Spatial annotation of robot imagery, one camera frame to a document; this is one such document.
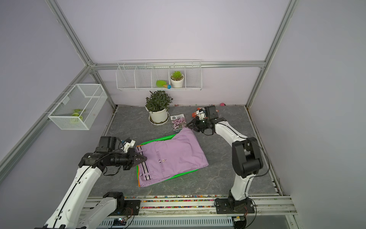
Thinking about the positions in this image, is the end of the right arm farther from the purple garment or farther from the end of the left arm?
the end of the left arm

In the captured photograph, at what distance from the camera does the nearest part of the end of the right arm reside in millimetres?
708

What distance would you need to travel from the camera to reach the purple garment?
28.5 inches
